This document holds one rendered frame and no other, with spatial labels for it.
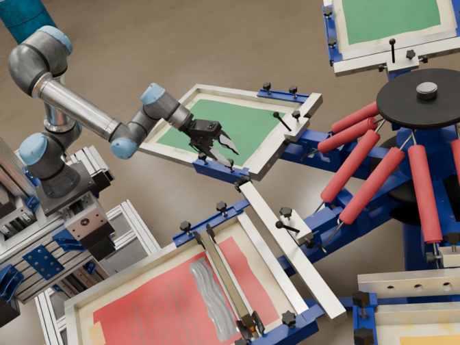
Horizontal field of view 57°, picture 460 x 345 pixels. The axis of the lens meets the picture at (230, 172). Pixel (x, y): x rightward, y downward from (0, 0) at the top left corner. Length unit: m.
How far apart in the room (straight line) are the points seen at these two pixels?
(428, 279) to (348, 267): 1.45
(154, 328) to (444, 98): 1.23
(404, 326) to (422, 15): 1.50
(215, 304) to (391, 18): 1.53
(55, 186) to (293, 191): 1.82
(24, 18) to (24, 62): 5.83
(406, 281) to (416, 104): 0.57
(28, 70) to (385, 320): 1.22
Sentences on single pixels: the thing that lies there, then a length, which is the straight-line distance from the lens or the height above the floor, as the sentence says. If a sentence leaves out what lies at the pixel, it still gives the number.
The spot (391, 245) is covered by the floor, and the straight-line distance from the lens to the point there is 2.73.
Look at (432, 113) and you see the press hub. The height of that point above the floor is 1.32.
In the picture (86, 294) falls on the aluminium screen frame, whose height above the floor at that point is 0.99.
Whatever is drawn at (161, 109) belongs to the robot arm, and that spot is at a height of 1.56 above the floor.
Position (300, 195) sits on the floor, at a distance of 3.08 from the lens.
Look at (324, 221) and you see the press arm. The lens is 1.53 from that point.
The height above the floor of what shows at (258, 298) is 0.96.
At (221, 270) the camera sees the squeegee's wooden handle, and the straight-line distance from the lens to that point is 1.48.
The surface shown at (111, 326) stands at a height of 0.96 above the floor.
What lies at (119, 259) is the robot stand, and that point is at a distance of 2.98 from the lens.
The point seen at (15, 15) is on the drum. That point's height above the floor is 0.80.
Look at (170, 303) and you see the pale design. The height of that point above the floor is 0.96.
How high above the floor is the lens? 2.21
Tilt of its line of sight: 40 degrees down
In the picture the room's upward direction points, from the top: 23 degrees counter-clockwise
